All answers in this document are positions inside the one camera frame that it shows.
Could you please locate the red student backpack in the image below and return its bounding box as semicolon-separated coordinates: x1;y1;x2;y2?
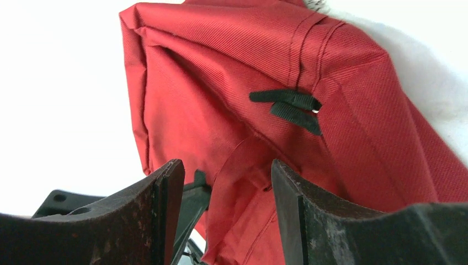
119;1;467;264

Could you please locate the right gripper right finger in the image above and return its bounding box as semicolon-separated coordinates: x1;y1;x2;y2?
271;160;467;264

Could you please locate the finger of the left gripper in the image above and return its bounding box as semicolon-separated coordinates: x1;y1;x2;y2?
172;170;211;264

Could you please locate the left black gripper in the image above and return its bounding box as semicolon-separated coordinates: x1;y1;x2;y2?
32;189;107;219

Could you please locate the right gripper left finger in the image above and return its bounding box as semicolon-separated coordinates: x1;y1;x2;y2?
1;160;185;264

